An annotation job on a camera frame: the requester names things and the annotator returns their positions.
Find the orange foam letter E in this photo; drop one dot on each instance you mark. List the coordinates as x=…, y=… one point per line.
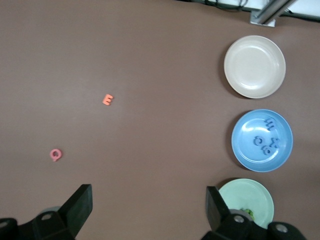
x=105, y=100

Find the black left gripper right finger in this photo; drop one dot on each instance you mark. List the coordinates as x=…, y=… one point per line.
x=225, y=222

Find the green foam letter q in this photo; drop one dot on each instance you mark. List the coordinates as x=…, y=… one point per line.
x=248, y=213

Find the pink foam letter G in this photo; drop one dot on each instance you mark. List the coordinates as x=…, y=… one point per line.
x=53, y=155

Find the beige plate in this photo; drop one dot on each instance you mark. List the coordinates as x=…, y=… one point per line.
x=252, y=67

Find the blue foam letter E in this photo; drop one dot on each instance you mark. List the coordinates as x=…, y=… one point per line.
x=270, y=124

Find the blue plate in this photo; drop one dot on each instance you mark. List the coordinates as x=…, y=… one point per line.
x=245, y=150

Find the blue foam letter X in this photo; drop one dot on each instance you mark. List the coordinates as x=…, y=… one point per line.
x=275, y=142

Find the blue foam letter C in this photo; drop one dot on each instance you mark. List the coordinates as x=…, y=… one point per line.
x=255, y=141

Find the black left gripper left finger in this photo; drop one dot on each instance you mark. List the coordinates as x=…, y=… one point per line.
x=72, y=215

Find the pale green plate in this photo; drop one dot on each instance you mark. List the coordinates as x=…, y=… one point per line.
x=260, y=197

